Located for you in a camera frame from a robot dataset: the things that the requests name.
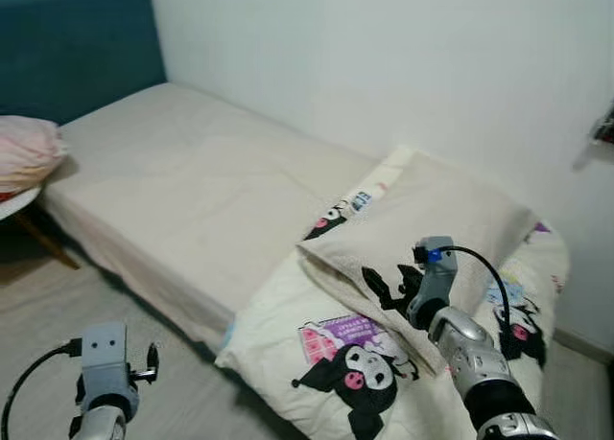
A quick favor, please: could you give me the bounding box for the cream cartoon print quilt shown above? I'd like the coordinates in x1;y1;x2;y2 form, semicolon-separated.
215;145;573;440

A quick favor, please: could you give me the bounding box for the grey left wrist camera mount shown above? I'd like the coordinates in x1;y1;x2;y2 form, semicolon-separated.
79;322;131;397

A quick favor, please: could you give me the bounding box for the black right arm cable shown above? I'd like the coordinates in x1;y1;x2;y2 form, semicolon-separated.
443;245;513;353

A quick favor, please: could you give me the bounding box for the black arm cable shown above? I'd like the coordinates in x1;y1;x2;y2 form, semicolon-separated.
443;245;513;353
0;338;83;440

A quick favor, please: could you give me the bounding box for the dark wall fixture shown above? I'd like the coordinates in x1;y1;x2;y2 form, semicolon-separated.
592;110;614;146

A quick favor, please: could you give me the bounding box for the teal upholstered headboard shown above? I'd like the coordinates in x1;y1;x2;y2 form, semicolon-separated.
0;0;170;127

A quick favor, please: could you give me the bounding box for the pink ruffled pillow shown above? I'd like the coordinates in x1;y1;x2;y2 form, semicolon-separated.
0;115;69;195

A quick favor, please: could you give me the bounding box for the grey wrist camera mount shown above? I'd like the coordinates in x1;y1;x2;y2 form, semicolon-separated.
413;235;460;313
79;322;131;397

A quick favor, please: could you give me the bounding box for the beige pillow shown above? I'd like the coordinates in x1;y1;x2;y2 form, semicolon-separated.
297;151;539;375

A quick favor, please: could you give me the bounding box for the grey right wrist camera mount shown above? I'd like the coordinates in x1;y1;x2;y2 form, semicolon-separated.
413;235;460;313

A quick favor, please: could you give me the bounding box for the beige bed mattress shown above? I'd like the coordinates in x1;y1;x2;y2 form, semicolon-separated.
40;81;381;351

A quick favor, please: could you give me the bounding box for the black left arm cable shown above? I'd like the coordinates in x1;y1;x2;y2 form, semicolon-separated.
0;338;83;440

